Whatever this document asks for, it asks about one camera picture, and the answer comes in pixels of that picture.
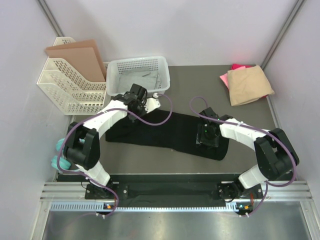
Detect beige folded t-shirt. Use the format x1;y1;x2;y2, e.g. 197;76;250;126
227;65;275;107

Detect white perforated plastic basket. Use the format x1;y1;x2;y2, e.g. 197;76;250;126
106;56;170;97

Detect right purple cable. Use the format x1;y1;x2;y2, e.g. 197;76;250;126
189;96;298;217

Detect pink folded t-shirt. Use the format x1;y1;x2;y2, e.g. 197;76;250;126
219;73;229;89

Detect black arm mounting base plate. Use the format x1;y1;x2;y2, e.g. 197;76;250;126
85;173;263;208

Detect brown cardboard folder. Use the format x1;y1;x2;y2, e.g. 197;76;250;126
45;39;107;83

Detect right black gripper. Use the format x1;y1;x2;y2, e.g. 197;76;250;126
197;123;219;149

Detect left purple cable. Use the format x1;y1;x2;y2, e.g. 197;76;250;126
56;92;174;216

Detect slotted grey cable duct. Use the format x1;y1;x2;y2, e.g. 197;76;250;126
49;201;256;213

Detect black daisy print t-shirt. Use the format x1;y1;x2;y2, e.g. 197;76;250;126
105;112;229;161

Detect purple cable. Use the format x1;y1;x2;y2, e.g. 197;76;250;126
56;92;174;216
189;96;298;217

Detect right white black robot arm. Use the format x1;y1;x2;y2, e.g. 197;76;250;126
196;107;300;198

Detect red folded t-shirt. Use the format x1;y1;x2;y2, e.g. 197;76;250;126
230;63;253;71

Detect grey folded cloth in basket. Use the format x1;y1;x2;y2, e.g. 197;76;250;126
117;66;160;93

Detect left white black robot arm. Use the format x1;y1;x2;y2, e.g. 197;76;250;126
61;84;161;199

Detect cream perforated file organizer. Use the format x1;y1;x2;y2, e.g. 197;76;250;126
37;37;107;116

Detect teal cat ear headphones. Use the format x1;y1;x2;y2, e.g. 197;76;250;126
51;138;72;171

